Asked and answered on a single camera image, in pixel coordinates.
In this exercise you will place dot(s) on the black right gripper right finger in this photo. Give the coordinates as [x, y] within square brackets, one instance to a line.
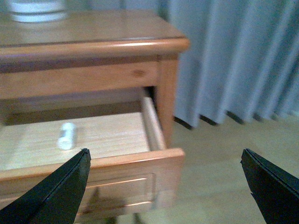
[275, 191]

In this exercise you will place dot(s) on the wooden drawer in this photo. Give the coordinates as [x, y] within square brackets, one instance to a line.
[131, 171]

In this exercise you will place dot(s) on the wooden nightstand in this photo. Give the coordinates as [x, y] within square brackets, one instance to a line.
[92, 51]

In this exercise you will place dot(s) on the grey curtain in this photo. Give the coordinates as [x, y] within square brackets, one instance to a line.
[243, 57]

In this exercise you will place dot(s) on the white medicine bottle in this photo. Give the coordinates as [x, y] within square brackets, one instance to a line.
[67, 136]

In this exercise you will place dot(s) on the white slatted air purifier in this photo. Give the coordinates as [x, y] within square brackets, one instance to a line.
[35, 11]

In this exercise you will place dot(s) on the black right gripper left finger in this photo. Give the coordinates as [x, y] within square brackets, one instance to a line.
[56, 199]

